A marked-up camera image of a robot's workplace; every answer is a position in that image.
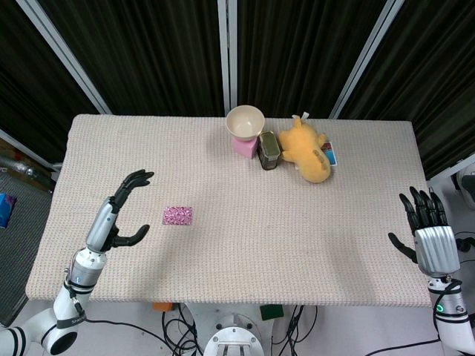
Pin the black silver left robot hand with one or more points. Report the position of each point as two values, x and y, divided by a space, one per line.
102 226

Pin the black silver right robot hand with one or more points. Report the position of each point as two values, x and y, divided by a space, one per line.
436 248

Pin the pink glitter square packet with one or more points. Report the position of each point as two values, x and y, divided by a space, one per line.
178 216

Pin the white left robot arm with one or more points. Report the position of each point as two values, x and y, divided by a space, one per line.
70 311

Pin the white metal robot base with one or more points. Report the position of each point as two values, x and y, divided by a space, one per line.
234 337

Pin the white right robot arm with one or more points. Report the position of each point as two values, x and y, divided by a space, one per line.
451 326

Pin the blue red picture card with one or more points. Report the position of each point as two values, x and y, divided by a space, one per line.
332 155

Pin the white device black screen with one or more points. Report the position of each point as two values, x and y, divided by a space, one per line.
465 185

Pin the grey floor mat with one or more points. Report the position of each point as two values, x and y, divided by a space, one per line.
22 259

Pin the blue packet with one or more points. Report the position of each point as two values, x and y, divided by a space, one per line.
6 211

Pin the orange box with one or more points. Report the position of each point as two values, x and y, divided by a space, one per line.
162 307

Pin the beige waffle tablecloth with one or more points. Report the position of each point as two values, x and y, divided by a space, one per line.
237 230

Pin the pink foam block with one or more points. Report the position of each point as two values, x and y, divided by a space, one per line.
243 148

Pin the yellow plush toy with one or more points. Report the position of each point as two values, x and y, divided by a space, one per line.
304 148

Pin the black pleated curtain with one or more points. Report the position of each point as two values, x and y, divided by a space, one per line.
22 74
297 55
148 55
438 74

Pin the green box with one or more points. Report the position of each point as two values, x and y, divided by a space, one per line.
271 312

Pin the beige bowl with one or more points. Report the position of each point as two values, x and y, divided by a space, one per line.
245 122

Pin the dark green tin can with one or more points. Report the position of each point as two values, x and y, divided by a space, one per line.
269 146

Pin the white frame post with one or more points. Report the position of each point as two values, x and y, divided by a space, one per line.
29 151
366 55
449 168
222 55
66 55

